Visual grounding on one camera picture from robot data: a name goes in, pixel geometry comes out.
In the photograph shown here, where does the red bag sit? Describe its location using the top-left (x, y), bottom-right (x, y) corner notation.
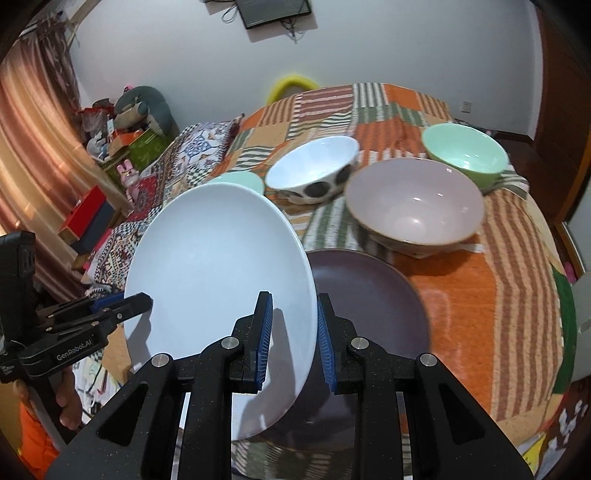
top-left (79, 98), bottom-right (117, 136)

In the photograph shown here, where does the yellow ring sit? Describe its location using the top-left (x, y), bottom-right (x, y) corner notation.
top-left (265, 75), bottom-right (320, 105)

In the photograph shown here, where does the floral patterned pillow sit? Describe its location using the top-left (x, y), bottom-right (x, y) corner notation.
top-left (175, 113), bottom-right (245, 174)

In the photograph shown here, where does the cartoon printed cloth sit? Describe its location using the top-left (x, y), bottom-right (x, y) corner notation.
top-left (519, 381), bottom-right (588, 480)

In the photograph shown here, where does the pink bunny toy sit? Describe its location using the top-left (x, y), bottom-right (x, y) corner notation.
top-left (117, 159), bottom-right (142, 202)

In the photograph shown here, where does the dark purple plate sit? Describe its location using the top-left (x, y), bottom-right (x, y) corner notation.
top-left (265, 249), bottom-right (432, 455)

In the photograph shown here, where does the grey stuffed toy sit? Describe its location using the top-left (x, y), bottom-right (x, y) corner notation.
top-left (113, 85), bottom-right (174, 136)

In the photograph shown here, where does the large light green bowl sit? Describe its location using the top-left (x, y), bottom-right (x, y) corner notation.
top-left (421, 123), bottom-right (509, 192)

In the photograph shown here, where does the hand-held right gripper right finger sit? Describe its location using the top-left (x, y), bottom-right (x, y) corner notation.
top-left (316, 293), bottom-right (533, 480)

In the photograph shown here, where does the wall monitor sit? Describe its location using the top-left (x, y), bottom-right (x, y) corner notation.
top-left (235, 0), bottom-right (312, 31)

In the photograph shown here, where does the orange striped patchwork blanket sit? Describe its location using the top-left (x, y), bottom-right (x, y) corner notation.
top-left (99, 83), bottom-right (578, 480)

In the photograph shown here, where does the wooden door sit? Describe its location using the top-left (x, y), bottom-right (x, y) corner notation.
top-left (531, 9), bottom-right (591, 228)

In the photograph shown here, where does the brown curtain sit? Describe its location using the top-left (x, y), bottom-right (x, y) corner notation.
top-left (0, 13), bottom-right (136, 296)

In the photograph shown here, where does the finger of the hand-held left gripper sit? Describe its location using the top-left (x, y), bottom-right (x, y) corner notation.
top-left (39, 310), bottom-right (126, 336)
top-left (37, 292), bottom-right (153, 325)

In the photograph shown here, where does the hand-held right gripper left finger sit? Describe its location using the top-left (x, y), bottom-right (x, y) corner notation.
top-left (46, 291), bottom-right (274, 480)

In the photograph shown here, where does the person's left hand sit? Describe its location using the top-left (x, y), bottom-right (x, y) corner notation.
top-left (54, 368), bottom-right (84, 431)

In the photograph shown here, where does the geometric patterned quilt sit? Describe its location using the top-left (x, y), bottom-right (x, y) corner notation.
top-left (79, 152), bottom-right (218, 298)

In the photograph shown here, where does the white bowl with black dots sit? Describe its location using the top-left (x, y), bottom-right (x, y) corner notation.
top-left (265, 136), bottom-right (361, 206)

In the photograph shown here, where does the red box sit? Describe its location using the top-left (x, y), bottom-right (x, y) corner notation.
top-left (59, 186), bottom-right (110, 241)

